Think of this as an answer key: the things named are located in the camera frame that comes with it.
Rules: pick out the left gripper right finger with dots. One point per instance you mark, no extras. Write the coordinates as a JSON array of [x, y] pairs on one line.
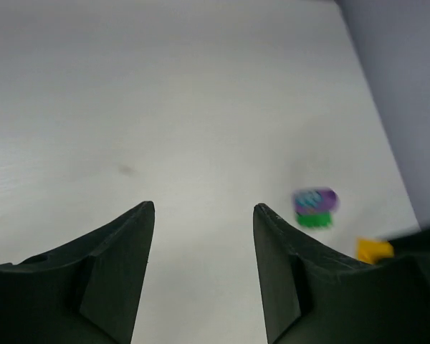
[[314, 294]]

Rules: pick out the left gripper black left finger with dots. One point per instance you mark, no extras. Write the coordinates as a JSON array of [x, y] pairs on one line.
[[85, 291]]

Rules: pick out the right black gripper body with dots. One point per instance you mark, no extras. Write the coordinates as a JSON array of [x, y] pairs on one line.
[[413, 243]]

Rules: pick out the yellow lego brick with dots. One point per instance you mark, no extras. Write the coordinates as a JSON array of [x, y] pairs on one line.
[[372, 251]]

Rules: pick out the green lego brick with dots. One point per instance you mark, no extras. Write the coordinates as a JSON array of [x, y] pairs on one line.
[[315, 220]]

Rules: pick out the purple lego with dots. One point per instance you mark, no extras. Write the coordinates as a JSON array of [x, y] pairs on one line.
[[315, 200]]

